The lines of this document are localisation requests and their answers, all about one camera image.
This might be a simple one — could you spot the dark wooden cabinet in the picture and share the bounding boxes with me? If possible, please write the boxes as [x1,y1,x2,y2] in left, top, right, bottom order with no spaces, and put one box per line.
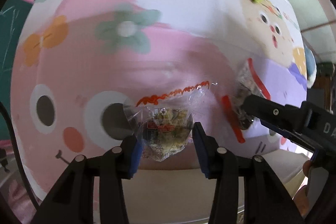
[315,61,334,88]

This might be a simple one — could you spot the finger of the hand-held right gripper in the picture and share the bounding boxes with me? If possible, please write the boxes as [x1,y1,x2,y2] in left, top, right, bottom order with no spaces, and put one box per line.
[260,120,319,153]
[243,94,305,132]

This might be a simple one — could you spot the green chalkboard pink frame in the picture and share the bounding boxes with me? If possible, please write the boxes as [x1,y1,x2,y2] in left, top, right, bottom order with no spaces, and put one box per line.
[0,0,34,140]

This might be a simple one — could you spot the cartoon printed table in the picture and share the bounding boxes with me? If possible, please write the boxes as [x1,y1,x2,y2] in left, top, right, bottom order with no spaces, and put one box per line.
[10,0,307,203]

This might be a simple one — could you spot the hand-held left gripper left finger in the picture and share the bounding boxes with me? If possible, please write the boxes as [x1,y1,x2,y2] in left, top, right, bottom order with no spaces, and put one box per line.
[31,135,139,224]

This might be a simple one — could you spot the white plastic tray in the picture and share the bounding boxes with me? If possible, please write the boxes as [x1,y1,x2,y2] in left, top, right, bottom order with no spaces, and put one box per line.
[122,147,313,224]

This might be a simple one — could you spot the black cable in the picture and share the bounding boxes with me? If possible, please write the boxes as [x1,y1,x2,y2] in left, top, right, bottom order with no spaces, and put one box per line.
[0,102,40,207]

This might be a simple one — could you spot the dark nut packet red strips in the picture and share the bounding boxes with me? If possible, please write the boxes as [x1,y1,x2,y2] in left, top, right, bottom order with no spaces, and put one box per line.
[221,57,271,144]

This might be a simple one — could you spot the floral sliding wardrobe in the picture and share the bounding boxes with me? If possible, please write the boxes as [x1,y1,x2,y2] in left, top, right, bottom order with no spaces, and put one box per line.
[264,0,336,56]

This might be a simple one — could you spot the clear mixed nut packet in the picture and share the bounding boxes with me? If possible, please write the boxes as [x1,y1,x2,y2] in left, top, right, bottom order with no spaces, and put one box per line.
[123,80,218,163]

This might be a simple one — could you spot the blue cushion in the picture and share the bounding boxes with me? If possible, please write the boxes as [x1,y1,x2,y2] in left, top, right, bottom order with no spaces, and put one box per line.
[304,49,318,89]

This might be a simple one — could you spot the person's right hand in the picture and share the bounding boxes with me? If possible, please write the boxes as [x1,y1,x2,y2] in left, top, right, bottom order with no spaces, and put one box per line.
[292,160,313,220]

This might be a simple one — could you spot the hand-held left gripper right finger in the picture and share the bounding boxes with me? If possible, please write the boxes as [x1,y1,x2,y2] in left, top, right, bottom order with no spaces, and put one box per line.
[192,122,305,224]

